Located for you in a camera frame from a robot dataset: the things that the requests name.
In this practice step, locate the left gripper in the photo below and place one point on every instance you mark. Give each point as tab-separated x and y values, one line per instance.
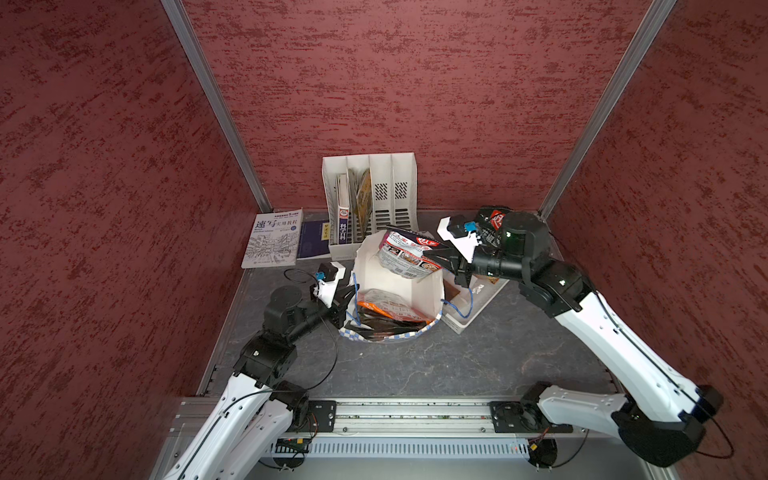
338	311

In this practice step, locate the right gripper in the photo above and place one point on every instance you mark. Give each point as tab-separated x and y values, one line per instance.
456	260

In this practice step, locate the orange red condiment packet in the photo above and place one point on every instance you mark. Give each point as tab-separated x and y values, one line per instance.
386	305

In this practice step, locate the checkered paper bag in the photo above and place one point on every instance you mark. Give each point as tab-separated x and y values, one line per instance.
425	295

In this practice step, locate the black red condiment packet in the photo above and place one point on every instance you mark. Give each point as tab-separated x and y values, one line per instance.
402	252

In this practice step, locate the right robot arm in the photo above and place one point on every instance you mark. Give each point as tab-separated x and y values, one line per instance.
661	415

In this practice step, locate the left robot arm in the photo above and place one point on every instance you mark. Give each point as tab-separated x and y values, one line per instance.
258	405

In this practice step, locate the white plastic basket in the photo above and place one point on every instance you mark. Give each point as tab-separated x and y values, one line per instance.
462	305

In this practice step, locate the dark blue book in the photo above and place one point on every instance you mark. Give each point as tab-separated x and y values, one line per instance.
314	239

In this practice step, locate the white sketch book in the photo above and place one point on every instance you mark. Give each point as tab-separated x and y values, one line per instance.
274	240

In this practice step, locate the yellow comic book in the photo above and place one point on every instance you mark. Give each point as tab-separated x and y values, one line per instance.
361	197

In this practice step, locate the white file organizer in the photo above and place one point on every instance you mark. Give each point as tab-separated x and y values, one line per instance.
394	191

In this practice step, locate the blue spine book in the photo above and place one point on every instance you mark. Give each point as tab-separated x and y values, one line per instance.
343	210

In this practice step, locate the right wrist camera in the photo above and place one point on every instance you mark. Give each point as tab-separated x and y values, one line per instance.
461	234

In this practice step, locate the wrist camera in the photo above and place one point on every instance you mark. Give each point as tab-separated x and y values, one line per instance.
461	234
327	278

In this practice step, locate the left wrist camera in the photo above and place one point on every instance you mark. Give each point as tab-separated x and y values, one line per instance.
327	278

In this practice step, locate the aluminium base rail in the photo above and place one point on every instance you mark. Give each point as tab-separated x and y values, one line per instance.
441	417

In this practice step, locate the right metal corner post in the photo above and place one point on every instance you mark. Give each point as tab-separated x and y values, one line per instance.
644	36

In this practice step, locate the metal corner post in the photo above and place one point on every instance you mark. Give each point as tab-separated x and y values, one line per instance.
183	28
644	36

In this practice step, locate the left metal corner post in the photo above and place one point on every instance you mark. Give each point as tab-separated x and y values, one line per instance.
183	28

